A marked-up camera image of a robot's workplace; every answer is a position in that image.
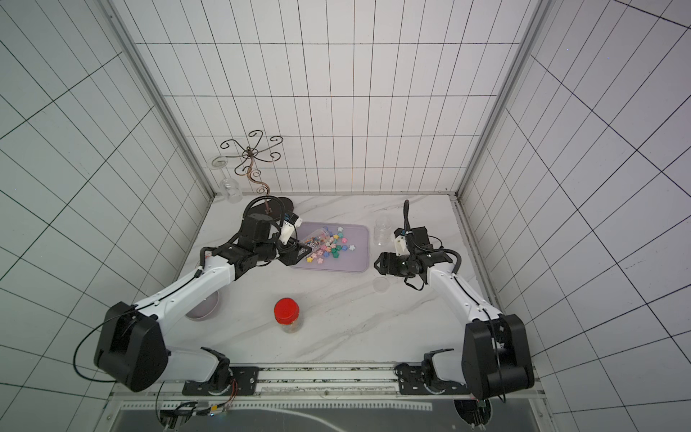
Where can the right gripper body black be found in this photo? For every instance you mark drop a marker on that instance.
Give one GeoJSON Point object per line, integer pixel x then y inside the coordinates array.
{"type": "Point", "coordinates": [383, 263]}

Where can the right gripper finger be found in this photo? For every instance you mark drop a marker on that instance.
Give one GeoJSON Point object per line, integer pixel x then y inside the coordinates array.
{"type": "Point", "coordinates": [382, 267]}
{"type": "Point", "coordinates": [383, 259]}

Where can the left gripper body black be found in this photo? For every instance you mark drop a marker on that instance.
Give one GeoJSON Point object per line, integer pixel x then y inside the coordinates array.
{"type": "Point", "coordinates": [289, 256]}

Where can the clear jar with colourful candies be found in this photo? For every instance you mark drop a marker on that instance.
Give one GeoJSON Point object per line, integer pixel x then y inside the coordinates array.
{"type": "Point", "coordinates": [382, 231]}

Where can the small clear jar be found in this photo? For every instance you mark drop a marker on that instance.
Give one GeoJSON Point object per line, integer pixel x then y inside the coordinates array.
{"type": "Point", "coordinates": [317, 238]}

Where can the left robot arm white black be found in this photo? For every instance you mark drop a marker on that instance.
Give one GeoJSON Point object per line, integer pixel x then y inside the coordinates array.
{"type": "Point", "coordinates": [132, 347]}

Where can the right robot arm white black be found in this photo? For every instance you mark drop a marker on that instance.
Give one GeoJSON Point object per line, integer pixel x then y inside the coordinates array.
{"type": "Point", "coordinates": [495, 358]}

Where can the red lid candy jar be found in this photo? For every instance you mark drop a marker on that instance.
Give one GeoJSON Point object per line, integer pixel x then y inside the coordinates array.
{"type": "Point", "coordinates": [288, 315]}

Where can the lilac plastic tray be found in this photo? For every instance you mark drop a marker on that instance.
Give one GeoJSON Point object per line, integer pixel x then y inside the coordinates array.
{"type": "Point", "coordinates": [335, 256]}

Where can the hanging wine glass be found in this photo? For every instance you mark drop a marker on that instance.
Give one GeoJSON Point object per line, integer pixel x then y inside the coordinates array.
{"type": "Point", "coordinates": [229, 187]}

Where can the lilac bowl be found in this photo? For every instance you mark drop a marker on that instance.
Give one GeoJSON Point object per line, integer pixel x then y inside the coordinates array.
{"type": "Point", "coordinates": [205, 308]}

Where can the metal glass holder stand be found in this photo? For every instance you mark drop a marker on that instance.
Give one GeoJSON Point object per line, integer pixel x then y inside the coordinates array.
{"type": "Point", "coordinates": [259, 150]}

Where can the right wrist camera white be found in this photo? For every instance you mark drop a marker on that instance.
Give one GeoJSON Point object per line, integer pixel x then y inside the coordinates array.
{"type": "Point", "coordinates": [400, 245]}

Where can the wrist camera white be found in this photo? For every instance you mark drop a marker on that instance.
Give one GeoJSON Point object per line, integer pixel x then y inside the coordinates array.
{"type": "Point", "coordinates": [289, 226]}
{"type": "Point", "coordinates": [400, 245]}

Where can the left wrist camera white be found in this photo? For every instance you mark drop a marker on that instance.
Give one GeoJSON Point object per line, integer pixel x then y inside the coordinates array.
{"type": "Point", "coordinates": [289, 226]}

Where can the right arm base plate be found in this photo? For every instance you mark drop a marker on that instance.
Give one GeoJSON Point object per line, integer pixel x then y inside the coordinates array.
{"type": "Point", "coordinates": [422, 380]}

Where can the aluminium mounting rail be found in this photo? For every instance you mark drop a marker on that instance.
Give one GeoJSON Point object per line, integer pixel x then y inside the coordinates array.
{"type": "Point", "coordinates": [292, 387]}

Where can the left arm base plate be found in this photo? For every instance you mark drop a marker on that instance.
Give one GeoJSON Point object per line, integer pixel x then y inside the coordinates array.
{"type": "Point", "coordinates": [239, 380]}

